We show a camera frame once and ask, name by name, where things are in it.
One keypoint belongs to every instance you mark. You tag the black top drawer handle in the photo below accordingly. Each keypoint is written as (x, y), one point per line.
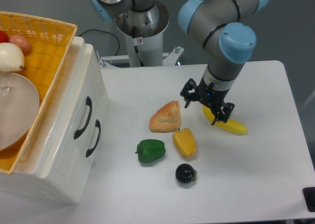
(85, 119)

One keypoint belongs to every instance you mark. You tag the metal base bracket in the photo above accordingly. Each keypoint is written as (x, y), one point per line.
(123, 61)

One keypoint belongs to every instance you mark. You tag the white drawer cabinet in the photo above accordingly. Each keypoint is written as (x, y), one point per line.
(25, 178)

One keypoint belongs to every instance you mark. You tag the dark purple eggplant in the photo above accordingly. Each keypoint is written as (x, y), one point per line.
(185, 173)

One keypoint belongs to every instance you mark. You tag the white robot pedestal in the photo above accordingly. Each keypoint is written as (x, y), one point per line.
(143, 32)

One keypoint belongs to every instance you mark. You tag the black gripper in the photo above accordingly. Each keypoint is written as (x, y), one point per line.
(209, 97)

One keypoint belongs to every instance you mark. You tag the yellow banana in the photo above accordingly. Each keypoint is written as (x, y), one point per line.
(230, 126)

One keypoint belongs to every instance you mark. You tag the black corner device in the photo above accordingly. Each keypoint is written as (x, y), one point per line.
(309, 196)

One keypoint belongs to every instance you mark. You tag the yellow woven basket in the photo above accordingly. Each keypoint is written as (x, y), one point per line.
(50, 40)

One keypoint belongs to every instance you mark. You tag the pink plate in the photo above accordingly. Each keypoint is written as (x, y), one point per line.
(18, 109)

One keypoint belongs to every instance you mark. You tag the toy bread croissant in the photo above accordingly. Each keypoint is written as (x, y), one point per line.
(166, 119)

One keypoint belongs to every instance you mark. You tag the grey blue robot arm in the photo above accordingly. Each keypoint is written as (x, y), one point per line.
(216, 26)

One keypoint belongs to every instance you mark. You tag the pink peach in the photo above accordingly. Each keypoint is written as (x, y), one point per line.
(22, 42)

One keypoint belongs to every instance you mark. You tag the green bell pepper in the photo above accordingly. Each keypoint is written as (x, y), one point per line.
(150, 150)

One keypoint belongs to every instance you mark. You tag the white pear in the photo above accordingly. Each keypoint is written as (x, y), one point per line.
(11, 58)

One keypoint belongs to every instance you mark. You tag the yellow bell pepper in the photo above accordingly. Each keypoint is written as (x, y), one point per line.
(185, 143)

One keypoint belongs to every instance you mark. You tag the red tomato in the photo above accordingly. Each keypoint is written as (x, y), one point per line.
(3, 37)

